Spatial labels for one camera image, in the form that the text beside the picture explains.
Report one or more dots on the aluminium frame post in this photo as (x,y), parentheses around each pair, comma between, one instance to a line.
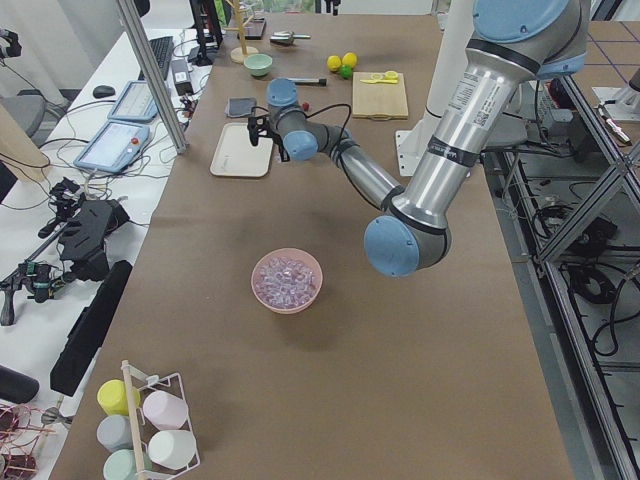
(147,63)

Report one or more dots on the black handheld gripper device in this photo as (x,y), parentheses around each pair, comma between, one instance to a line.
(80,226)

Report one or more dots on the blue teach pendant near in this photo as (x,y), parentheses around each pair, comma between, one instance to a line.
(114,147)

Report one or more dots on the black long bar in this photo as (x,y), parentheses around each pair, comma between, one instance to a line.
(89,332)

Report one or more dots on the grey folded cloth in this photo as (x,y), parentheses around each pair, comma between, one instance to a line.
(240,107)

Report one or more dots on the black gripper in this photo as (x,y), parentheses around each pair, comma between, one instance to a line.
(255,131)

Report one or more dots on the wooden stand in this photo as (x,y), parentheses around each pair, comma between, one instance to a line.
(242,16)

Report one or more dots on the steel muddler black tip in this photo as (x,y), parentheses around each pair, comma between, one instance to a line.
(322,82)

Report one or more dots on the yellow lemon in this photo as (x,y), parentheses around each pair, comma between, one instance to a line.
(333,63)
(350,59)

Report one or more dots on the cream rabbit tray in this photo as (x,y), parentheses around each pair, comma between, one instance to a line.
(236,157)

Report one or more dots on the steel ice scoop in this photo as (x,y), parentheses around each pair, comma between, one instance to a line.
(287,38)

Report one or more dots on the yellow lemon lower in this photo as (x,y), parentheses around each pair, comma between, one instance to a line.
(333,63)

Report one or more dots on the white wire cup rack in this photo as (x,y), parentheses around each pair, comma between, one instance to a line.
(138,385)

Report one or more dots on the blue teach pendant far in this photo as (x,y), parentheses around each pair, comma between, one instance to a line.
(134,104)

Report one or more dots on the yellow cup in rack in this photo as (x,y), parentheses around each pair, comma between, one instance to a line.
(111,397)

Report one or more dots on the grey cup in rack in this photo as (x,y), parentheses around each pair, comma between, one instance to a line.
(114,433)

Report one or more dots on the green lime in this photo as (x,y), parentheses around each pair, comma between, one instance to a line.
(346,72)

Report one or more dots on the pink cup in rack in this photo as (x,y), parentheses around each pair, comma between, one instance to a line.
(165,411)

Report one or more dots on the white cup in rack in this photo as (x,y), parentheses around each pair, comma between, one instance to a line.
(172,449)

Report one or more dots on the wooden cutting board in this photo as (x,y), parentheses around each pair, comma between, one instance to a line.
(379,101)

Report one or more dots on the black box at edge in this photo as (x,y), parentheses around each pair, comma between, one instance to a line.
(255,29)

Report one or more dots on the clear ice cubes pile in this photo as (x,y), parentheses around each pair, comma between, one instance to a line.
(285,283)

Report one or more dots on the mint green bowl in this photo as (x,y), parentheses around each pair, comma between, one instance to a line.
(258,64)

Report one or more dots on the pink bowl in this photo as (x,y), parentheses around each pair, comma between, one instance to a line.
(296,254)

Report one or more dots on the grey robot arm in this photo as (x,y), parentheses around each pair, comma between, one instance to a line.
(510,42)

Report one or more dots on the yellow lemon upper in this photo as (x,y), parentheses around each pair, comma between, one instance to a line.
(350,59)

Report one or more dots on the blue teach pendant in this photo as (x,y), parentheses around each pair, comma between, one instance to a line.
(114,147)
(134,104)

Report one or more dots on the green cup in rack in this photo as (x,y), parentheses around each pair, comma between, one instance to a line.
(120,465)

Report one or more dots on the black keyboard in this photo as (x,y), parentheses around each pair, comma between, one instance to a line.
(162,49)

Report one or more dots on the black computer mouse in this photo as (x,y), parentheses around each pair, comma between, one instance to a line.
(103,91)

